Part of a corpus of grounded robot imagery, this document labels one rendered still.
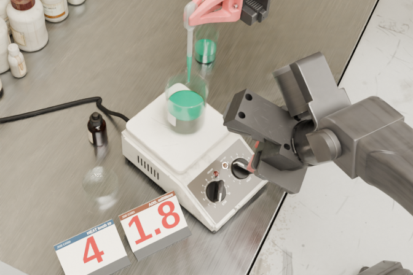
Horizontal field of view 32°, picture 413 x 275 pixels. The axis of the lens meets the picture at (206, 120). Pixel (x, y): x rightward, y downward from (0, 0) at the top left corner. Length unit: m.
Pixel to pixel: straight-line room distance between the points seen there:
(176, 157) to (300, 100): 0.27
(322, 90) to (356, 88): 0.45
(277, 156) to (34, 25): 0.54
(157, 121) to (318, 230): 0.29
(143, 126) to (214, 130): 0.11
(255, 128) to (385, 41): 0.55
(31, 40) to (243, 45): 0.37
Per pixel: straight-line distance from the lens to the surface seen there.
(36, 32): 1.26
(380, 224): 1.14
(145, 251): 1.07
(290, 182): 0.94
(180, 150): 1.05
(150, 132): 1.07
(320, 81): 0.83
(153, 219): 1.07
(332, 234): 1.12
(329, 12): 1.38
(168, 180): 1.07
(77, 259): 1.05
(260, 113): 0.87
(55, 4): 1.30
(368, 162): 0.76
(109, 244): 1.06
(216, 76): 1.25
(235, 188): 1.08
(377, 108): 0.80
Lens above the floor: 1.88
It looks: 55 degrees down
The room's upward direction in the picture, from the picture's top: 6 degrees clockwise
